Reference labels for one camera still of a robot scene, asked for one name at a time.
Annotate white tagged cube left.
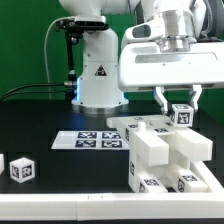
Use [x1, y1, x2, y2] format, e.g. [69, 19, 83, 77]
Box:
[9, 157, 35, 183]

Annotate white chair seat part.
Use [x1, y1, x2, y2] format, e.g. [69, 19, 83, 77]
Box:
[129, 150, 190, 193]

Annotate black cables at base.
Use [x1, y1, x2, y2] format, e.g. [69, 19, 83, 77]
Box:
[0, 81, 78, 103]

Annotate grey camera cable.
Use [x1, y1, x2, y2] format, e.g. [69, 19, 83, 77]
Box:
[43, 16, 75, 100]

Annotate white tagged chair part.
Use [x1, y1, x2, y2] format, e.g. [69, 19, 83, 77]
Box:
[133, 114, 214, 162]

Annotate long white chair back part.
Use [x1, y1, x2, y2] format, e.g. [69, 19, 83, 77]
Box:
[107, 116, 169, 166]

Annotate white L-shaped fence frame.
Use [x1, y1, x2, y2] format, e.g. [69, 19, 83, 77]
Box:
[0, 162, 224, 221]

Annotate small white tagged cube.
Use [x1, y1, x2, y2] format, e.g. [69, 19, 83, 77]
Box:
[170, 104, 194, 127]

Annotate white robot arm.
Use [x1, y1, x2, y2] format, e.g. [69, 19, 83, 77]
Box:
[118, 0, 224, 113]

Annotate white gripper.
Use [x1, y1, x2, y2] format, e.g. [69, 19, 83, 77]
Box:
[118, 42, 224, 114]

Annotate white part at left edge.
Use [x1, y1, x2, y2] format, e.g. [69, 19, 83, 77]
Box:
[0, 154, 4, 175]

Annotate paper sheet with tags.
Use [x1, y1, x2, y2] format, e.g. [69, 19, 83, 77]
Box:
[51, 131, 129, 150]

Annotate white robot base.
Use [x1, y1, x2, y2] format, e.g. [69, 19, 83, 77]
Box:
[59, 0, 139, 114]

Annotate black camera on stand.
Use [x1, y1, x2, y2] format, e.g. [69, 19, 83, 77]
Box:
[55, 16, 109, 98]

